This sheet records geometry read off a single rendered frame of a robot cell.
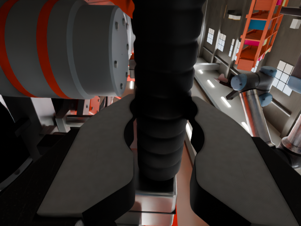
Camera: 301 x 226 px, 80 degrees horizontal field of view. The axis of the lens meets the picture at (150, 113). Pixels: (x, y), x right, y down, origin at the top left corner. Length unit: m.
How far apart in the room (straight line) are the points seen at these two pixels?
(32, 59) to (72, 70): 0.05
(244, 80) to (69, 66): 0.82
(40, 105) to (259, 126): 0.84
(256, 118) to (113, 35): 0.80
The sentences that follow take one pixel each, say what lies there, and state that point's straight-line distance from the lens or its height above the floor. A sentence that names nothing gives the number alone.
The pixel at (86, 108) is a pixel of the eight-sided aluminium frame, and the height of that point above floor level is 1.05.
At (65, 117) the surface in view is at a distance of 0.41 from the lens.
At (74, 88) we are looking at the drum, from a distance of 0.26.
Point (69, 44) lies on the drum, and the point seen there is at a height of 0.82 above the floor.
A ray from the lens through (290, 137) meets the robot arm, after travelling 1.01.
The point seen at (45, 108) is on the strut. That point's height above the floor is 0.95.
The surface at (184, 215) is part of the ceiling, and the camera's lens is 6.55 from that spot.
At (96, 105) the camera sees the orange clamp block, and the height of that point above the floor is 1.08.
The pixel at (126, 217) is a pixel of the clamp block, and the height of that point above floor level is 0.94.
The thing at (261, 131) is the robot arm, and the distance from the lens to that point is 0.95.
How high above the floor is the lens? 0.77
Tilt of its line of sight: 33 degrees up
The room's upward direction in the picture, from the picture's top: 179 degrees counter-clockwise
